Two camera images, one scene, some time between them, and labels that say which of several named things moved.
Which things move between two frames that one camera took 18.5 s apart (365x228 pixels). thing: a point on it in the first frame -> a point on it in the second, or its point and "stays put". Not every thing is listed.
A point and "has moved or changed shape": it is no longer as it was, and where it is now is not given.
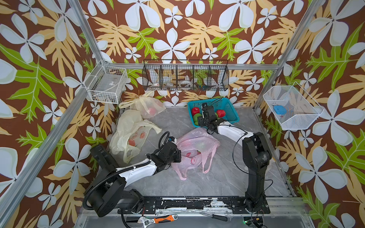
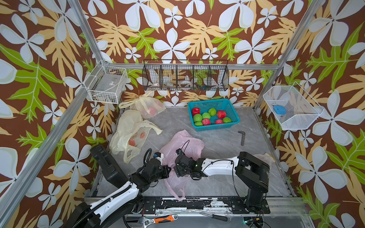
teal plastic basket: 223,109 stays put
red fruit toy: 221,113 stays put
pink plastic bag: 193,144 has moved or changed shape
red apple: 195,110 stays put
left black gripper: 177,153 -> 166,172
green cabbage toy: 195,118 stays put
